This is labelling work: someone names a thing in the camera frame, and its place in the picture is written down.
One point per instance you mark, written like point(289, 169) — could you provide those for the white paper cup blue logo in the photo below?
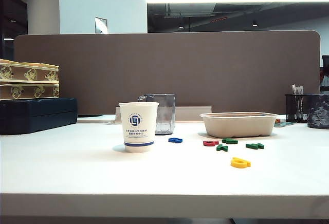
point(138, 131)

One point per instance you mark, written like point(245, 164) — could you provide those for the green plastic letter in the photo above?
point(229, 141)
point(221, 147)

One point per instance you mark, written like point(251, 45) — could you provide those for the blue plastic letter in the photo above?
point(175, 140)

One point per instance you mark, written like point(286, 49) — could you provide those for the red plastic letter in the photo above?
point(210, 143)

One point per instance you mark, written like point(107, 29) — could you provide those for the yellow plastic letter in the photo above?
point(239, 163)

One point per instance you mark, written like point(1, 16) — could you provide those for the green letter w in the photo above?
point(254, 146)

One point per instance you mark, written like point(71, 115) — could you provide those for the teal magnetic letter pack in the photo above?
point(285, 124)

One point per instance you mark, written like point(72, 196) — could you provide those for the clear plastic container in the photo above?
point(167, 116)

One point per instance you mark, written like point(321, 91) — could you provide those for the brown desk divider panel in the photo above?
point(154, 75)

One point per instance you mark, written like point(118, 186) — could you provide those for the beige paper pulp tray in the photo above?
point(239, 127)

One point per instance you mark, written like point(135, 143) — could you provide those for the red ceiling sign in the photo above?
point(219, 19)

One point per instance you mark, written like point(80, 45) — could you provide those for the dark blue plastic case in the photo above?
point(38, 116)

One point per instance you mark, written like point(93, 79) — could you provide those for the black mesh pen holder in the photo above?
point(293, 108)

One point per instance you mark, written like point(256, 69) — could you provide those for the yellow patterned number box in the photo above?
point(25, 90)
point(25, 73)

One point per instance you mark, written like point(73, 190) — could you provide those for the black office chair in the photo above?
point(326, 64)

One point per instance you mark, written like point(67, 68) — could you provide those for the small wall sign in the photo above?
point(101, 25)

